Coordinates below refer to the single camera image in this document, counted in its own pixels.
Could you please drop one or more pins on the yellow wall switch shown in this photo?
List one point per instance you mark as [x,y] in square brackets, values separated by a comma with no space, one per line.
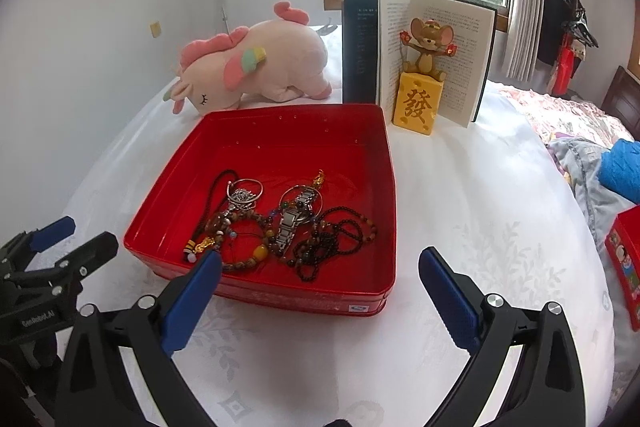
[155,30]

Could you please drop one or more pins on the pink unicorn plush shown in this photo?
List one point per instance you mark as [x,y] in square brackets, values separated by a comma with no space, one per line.
[280,57]

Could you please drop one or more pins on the blue towel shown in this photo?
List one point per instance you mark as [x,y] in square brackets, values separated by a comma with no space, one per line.
[625,167]

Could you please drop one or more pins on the silver metal watch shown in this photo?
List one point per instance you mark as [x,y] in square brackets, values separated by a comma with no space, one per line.
[287,222]

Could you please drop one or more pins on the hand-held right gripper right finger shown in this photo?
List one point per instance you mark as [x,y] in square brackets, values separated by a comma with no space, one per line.
[450,302]

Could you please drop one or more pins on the mouse figurine on yellow block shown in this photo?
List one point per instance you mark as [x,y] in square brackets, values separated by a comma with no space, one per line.
[417,107]

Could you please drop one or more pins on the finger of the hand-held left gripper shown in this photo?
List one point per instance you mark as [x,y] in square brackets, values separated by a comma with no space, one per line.
[95,252]
[52,229]

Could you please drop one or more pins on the coat rack with clothes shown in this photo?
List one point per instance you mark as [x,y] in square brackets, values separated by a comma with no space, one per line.
[575,22]

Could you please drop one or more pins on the open book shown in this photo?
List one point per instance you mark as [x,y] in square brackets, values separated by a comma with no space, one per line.
[360,47]

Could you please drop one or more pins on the red hanging bag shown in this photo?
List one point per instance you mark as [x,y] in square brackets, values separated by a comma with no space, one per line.
[562,67]

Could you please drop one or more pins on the floral blanket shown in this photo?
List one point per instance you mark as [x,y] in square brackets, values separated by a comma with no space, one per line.
[565,112]

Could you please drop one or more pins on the gold pendant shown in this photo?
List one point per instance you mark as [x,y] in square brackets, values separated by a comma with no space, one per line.
[318,180]

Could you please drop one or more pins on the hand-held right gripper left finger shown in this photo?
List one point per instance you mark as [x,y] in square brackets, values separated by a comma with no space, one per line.
[192,302]

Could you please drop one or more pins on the grey quilt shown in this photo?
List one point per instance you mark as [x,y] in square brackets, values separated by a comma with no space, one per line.
[585,177]

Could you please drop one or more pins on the dark wooden headboard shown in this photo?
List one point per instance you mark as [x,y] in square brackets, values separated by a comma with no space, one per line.
[620,102]

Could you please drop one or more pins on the red tin box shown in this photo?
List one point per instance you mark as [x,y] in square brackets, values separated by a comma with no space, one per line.
[300,142]

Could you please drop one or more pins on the small red printed box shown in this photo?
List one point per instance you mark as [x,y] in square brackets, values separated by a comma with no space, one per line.
[625,257]

